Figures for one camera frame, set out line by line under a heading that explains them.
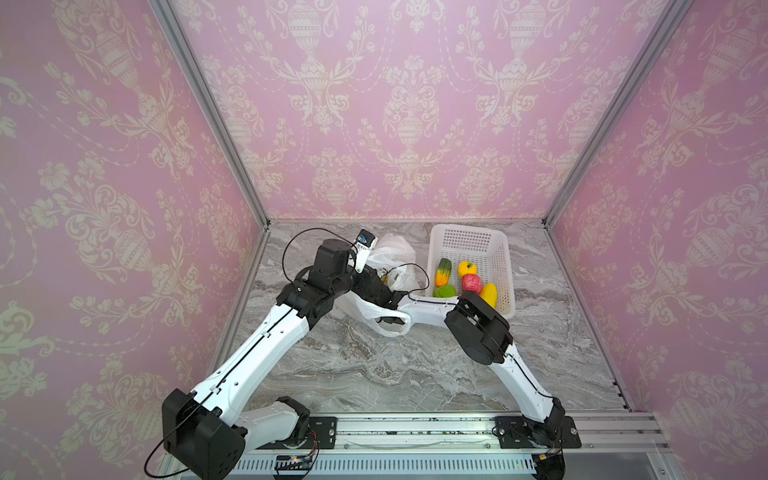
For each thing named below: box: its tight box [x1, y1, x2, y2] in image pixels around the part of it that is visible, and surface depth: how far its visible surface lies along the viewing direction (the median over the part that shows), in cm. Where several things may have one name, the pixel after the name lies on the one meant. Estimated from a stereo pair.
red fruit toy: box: [461, 273, 483, 294], surface depth 97 cm
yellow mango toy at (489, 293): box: [480, 283, 498, 309], surface depth 96 cm
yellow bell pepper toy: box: [457, 260, 477, 279], surface depth 102 cm
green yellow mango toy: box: [435, 258, 453, 287], surface depth 102 cm
